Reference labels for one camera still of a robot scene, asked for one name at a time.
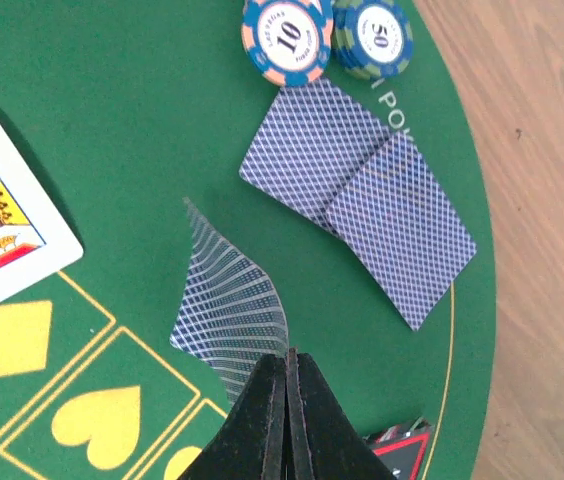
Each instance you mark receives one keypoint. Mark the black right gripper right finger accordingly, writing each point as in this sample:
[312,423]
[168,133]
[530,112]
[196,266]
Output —
[320,442]

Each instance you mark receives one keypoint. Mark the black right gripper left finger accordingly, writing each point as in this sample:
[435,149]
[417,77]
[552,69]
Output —
[250,444]

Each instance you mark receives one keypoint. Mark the black red all-in triangle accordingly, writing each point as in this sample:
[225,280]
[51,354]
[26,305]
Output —
[402,447]

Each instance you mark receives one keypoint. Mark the dealt blue playing card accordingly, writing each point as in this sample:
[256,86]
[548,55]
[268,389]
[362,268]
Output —
[310,143]

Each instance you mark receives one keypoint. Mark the king of diamonds card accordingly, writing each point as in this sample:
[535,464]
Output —
[35,240]

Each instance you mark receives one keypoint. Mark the round green poker mat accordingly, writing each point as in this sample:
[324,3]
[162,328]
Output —
[126,111]

